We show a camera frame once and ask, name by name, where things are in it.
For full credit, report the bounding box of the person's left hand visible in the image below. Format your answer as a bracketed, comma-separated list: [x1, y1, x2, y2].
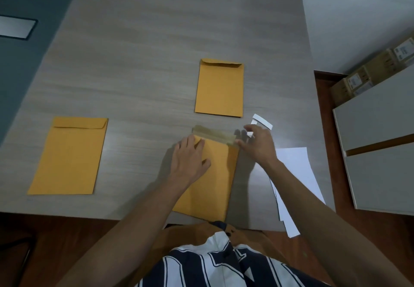
[168, 134, 212, 184]

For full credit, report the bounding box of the person's right hand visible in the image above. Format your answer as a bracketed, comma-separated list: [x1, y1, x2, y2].
[234, 124, 279, 169]

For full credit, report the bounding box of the open-flap yellow envelope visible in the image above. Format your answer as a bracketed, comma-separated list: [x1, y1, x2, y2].
[172, 125, 241, 223]

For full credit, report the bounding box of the person's right forearm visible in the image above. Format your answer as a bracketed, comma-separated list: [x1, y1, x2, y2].
[261, 159, 414, 287]

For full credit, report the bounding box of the person's left forearm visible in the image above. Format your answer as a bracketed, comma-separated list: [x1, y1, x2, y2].
[56, 176, 195, 287]

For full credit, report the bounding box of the white liner strip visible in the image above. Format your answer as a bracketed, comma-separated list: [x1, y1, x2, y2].
[251, 114, 273, 131]

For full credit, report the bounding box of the closed yellow envelope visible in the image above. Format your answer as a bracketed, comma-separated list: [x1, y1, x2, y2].
[27, 116, 108, 196]
[194, 58, 245, 118]

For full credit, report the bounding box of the white paper sheet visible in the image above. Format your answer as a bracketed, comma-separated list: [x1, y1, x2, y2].
[274, 147, 326, 223]
[271, 180, 301, 238]

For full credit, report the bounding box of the navy white striped shirt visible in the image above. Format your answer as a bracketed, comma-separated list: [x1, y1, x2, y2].
[135, 230, 331, 287]

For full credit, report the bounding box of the cardboard box with white label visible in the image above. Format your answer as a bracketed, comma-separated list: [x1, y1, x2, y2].
[391, 36, 414, 68]
[330, 65, 376, 107]
[365, 48, 399, 84]

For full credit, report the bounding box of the white drawer front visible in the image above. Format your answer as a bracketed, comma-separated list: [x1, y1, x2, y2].
[332, 65, 414, 152]
[344, 142, 414, 216]

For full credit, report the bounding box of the white drawer cabinet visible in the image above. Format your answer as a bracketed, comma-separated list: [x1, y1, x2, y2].
[332, 65, 414, 217]

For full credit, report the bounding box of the black chair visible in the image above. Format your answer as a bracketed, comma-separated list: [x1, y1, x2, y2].
[0, 229, 36, 287]

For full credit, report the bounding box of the grey floor box cover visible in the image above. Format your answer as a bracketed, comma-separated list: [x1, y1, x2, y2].
[0, 15, 39, 41]

